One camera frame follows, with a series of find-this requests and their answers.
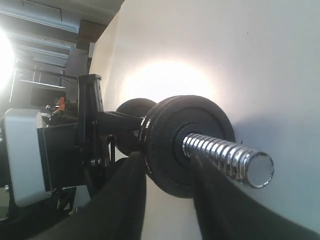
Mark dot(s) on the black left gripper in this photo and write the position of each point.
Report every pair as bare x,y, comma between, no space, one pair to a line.
77,154

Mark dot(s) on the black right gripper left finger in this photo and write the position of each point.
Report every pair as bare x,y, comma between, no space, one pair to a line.
116,213

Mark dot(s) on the chrome dumbbell bar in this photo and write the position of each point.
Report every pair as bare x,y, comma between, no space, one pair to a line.
225,160

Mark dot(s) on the black weight plate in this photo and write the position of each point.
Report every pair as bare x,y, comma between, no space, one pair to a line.
193,108
149,119
135,110

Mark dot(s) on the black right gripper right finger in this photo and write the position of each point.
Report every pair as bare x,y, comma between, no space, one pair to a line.
224,212

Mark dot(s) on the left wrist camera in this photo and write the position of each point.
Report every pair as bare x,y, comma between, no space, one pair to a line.
24,155

